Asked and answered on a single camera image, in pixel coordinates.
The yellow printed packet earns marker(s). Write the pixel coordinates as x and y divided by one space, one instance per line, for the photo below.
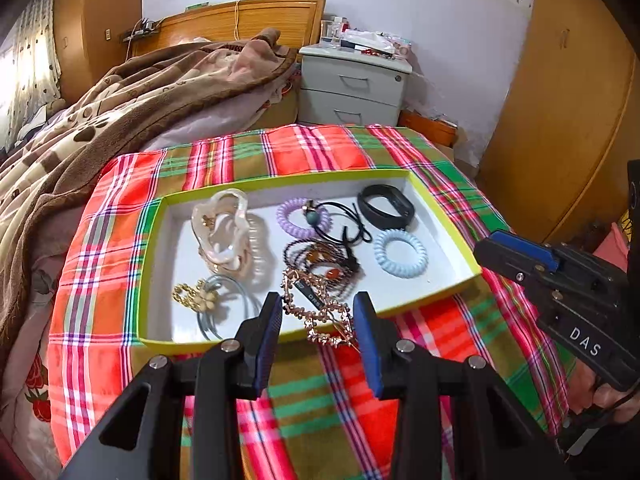
625 221

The black elastic with teal bead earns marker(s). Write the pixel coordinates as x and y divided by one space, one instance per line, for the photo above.
312 217

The person's right hand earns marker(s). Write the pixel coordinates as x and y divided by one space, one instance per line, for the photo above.
607 399

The plaid cloth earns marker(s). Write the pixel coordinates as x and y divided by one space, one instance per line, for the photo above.
100 260

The glass cup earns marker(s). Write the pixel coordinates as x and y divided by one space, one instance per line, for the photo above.
330 32

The power strip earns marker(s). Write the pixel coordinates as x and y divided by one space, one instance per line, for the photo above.
142 30

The grey nightstand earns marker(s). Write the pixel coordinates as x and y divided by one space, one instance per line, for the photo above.
350 85

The pink cloth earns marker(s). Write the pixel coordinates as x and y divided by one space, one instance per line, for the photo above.
612 242

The clear hair claw clip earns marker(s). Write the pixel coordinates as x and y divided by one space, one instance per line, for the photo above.
220 225

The wooden headboard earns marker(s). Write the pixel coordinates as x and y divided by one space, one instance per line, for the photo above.
210 22

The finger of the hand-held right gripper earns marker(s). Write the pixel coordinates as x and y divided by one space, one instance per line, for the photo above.
530 252
505 262

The patterned curtain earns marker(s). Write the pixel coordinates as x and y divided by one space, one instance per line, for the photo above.
30 70

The yellow-green cardboard box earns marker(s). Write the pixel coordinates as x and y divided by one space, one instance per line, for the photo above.
170 260

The rhinestone hair clip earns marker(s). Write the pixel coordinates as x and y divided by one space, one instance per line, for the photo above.
310 322

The blue elastic with cream flower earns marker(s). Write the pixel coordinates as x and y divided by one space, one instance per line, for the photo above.
205 302

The clutter of small things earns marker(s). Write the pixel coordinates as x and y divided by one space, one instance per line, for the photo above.
375 42

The orange box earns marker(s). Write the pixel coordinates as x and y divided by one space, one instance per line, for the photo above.
430 127

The large wooden wardrobe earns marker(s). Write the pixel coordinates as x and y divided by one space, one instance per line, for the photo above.
560 85

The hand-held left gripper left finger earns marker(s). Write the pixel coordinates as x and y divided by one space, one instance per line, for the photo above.
262 355

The black wristband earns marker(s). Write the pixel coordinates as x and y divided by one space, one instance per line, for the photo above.
372 215

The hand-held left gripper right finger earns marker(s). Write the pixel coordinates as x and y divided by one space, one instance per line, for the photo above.
369 350

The narrow wooden cabinet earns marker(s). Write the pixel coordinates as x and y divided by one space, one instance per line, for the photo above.
100 20

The brown patterned blanket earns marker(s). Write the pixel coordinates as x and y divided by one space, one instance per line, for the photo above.
100 125

